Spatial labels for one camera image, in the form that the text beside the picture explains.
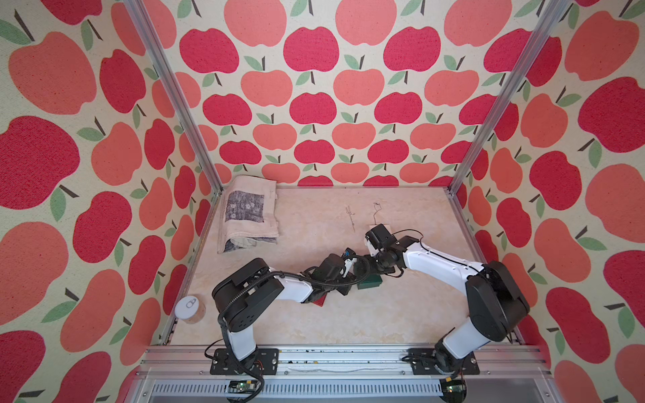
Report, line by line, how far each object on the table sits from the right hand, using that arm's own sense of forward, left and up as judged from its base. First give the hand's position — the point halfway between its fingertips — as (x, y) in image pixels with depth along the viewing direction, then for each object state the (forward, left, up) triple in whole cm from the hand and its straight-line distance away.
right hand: (367, 272), depth 89 cm
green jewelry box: (-4, -1, +2) cm, 5 cm away
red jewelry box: (-12, +16, 0) cm, 20 cm away
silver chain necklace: (+30, +7, -3) cm, 31 cm away
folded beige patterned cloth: (+20, +50, +3) cm, 54 cm away
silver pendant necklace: (+36, -6, -4) cm, 37 cm away
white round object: (-19, +57, +2) cm, 61 cm away
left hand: (-3, +4, -2) cm, 5 cm away
